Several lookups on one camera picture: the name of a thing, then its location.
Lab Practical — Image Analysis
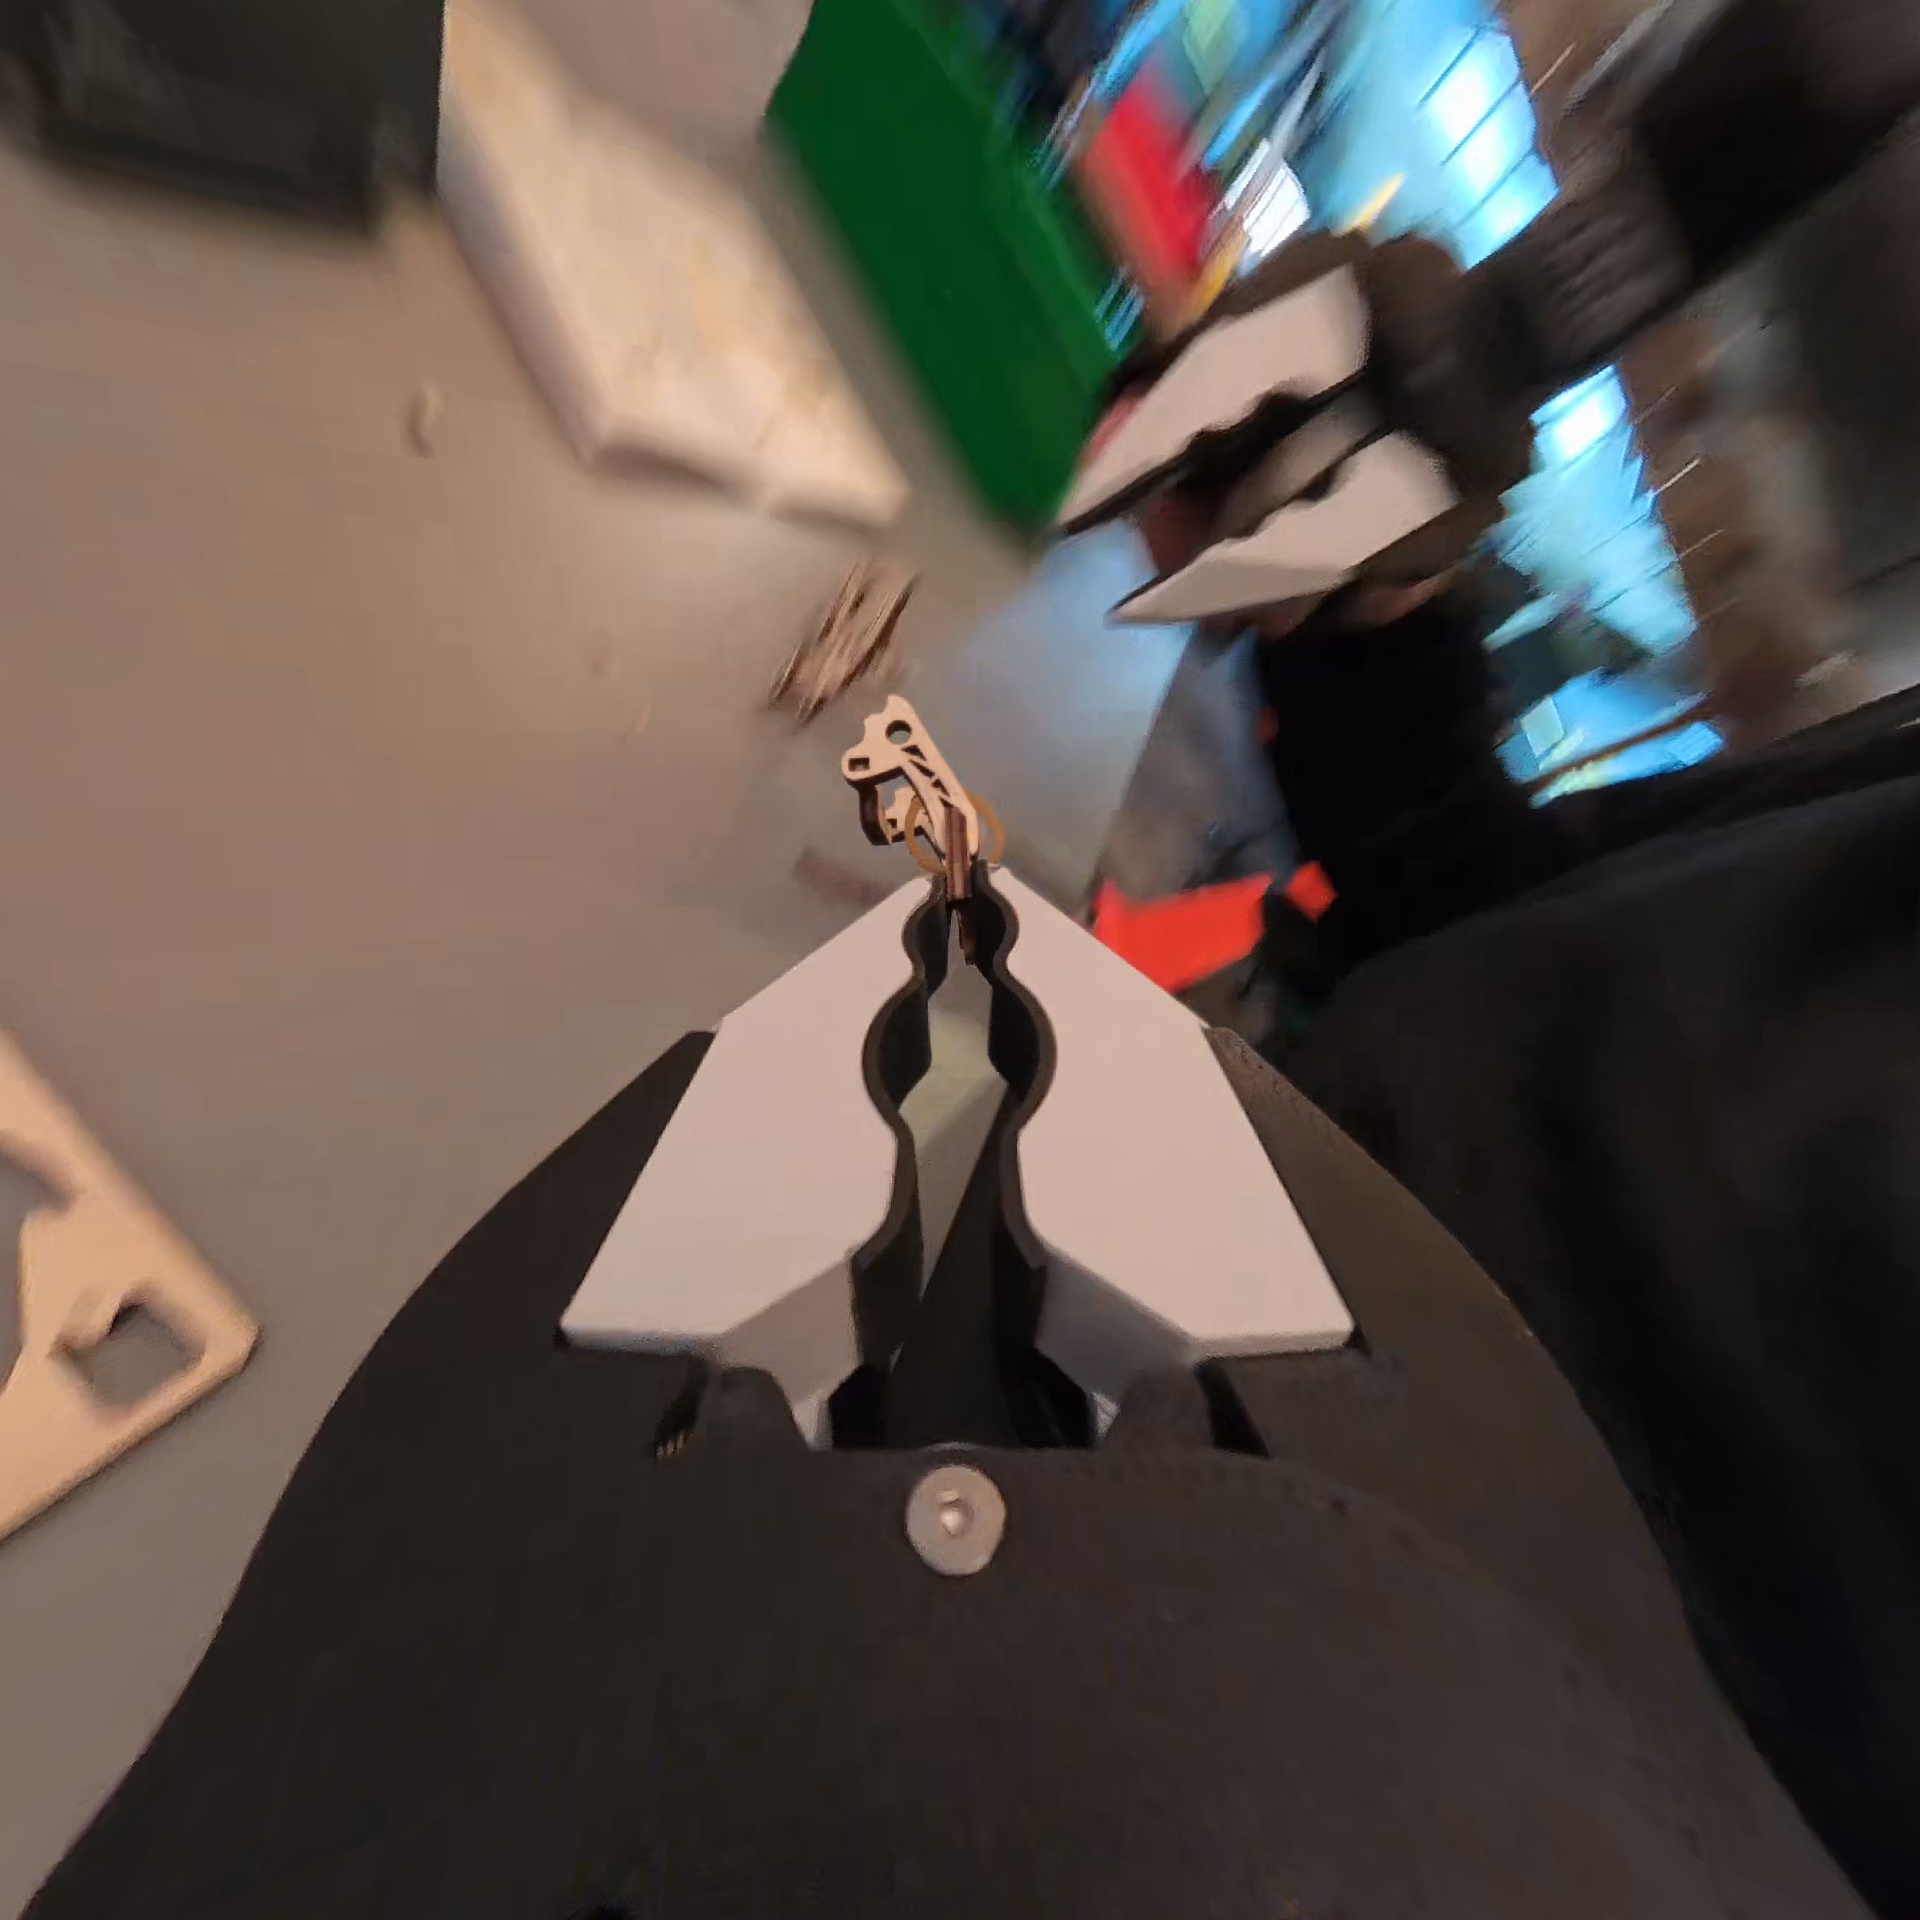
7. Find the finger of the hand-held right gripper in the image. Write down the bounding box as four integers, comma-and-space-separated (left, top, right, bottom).
1050, 262, 1383, 535
1108, 398, 1469, 625

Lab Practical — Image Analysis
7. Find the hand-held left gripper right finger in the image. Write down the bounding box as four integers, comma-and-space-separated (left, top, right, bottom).
982, 869, 1353, 1435

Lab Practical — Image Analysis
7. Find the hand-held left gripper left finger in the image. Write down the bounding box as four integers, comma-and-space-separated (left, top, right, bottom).
559, 877, 939, 1451

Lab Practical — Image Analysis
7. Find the wooden wishbone part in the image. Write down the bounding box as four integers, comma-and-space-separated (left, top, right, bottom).
837, 690, 1004, 964

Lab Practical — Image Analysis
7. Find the person's right forearm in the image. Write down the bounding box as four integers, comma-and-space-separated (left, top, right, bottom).
1252, 594, 1518, 961

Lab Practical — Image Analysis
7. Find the cut out plywood parts sheet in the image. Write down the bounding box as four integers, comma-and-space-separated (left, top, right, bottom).
0, 1032, 261, 1543

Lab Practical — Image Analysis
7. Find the black model kit box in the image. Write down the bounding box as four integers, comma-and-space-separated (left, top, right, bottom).
0, 0, 444, 228

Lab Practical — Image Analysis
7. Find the orange red sheet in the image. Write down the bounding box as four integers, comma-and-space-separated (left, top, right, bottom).
1092, 860, 1341, 996

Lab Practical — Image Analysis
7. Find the green plastic bin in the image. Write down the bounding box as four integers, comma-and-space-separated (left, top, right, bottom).
770, 0, 1148, 530

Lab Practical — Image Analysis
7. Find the wooden chassis assembly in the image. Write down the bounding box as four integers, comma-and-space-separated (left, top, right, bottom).
765, 558, 921, 724

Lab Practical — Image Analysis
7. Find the open instruction booklet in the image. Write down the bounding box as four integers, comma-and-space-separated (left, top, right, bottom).
437, 0, 909, 530

